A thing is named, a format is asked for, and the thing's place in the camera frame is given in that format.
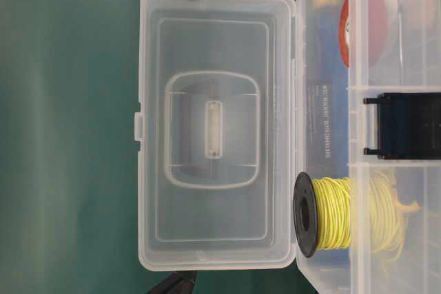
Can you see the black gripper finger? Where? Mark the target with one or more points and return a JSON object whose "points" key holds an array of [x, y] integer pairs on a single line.
{"points": [[181, 280]]}

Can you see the clear plastic tool box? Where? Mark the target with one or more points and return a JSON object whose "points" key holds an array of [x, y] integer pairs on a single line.
{"points": [[284, 103]]}

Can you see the black front latch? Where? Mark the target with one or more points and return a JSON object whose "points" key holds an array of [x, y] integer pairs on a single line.
{"points": [[408, 126]]}

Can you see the red tape roll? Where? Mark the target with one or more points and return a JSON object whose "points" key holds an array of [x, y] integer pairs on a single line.
{"points": [[383, 29]]}

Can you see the black carry handle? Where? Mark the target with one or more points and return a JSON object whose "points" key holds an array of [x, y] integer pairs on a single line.
{"points": [[187, 159]]}

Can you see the orange wire spool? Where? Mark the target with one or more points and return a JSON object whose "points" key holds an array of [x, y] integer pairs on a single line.
{"points": [[344, 33]]}

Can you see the yellow wire spool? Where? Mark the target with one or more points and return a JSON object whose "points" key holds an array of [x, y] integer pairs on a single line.
{"points": [[322, 214]]}

